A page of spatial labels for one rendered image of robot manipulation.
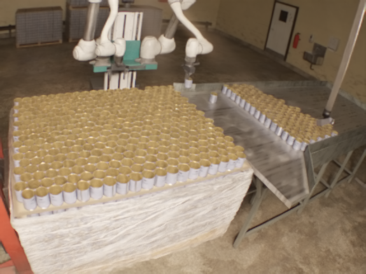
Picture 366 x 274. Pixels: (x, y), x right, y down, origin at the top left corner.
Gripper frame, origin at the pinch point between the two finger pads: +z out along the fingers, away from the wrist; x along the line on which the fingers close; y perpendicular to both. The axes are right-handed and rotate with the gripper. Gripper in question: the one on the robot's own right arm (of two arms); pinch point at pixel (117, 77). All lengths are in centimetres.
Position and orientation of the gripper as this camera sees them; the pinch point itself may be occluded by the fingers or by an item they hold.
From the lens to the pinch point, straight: 258.8
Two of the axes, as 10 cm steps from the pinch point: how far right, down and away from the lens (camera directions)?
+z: -1.4, 8.4, 5.3
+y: -3.9, -5.4, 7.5
